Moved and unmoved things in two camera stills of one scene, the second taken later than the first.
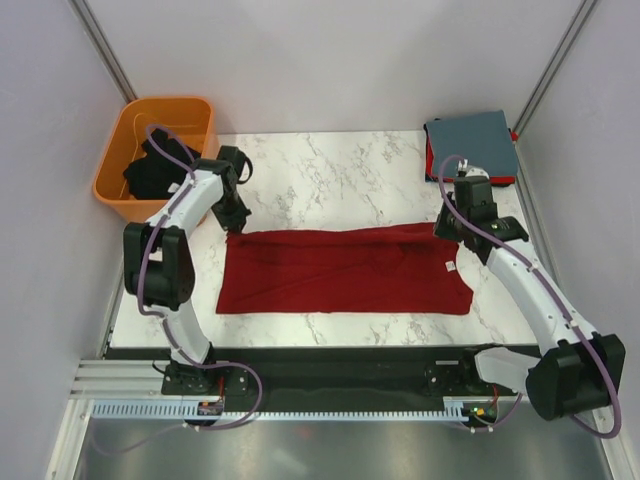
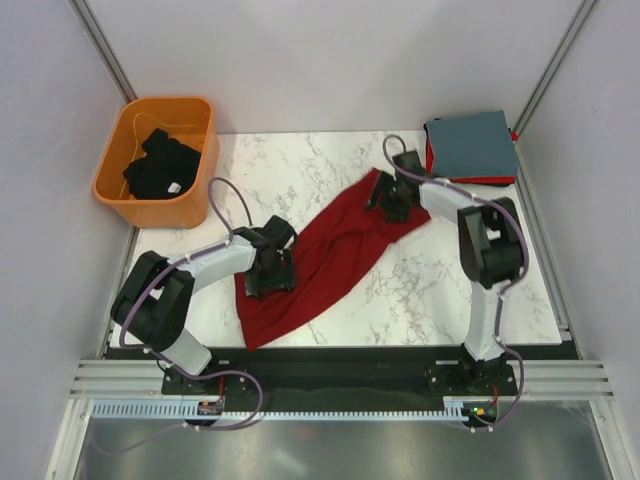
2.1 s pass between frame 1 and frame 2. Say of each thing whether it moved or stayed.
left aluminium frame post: stayed
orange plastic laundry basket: stayed
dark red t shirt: moved
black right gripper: moved
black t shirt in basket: stayed
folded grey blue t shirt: stayed
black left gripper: moved
